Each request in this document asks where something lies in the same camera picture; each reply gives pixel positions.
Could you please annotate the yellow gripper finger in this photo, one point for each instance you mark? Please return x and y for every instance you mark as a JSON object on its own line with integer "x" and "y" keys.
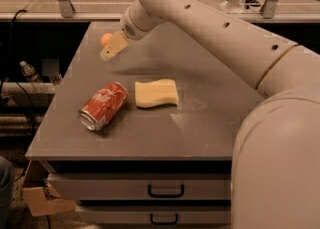
{"x": 117, "y": 43}

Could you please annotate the orange fruit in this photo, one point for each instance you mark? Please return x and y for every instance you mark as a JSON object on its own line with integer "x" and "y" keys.
{"x": 105, "y": 39}

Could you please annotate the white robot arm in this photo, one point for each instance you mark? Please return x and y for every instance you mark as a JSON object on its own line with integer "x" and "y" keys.
{"x": 275, "y": 176}

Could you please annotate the yellow sponge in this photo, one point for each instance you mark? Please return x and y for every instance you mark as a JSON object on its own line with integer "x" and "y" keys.
{"x": 156, "y": 93}

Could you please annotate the red soda can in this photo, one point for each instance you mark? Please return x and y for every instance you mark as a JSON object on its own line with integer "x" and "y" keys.
{"x": 98, "y": 111}

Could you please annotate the clear plastic water bottle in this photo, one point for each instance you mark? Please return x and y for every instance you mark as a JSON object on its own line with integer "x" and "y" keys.
{"x": 32, "y": 76}

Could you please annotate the grey drawer cabinet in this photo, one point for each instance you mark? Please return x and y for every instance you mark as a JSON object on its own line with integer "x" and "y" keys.
{"x": 191, "y": 143}

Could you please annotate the dark grey bin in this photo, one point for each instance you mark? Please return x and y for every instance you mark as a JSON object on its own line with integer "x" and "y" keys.
{"x": 6, "y": 187}

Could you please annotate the brown cardboard box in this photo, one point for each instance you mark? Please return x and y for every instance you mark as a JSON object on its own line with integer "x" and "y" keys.
{"x": 40, "y": 196}

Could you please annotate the upper drawer black handle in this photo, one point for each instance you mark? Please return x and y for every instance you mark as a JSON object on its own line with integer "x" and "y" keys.
{"x": 166, "y": 192}

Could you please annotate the drawer black handle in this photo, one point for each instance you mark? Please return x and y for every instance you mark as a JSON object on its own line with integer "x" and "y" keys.
{"x": 166, "y": 192}
{"x": 164, "y": 219}

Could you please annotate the lower drawer black handle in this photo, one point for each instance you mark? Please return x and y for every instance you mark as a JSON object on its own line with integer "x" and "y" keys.
{"x": 164, "y": 219}

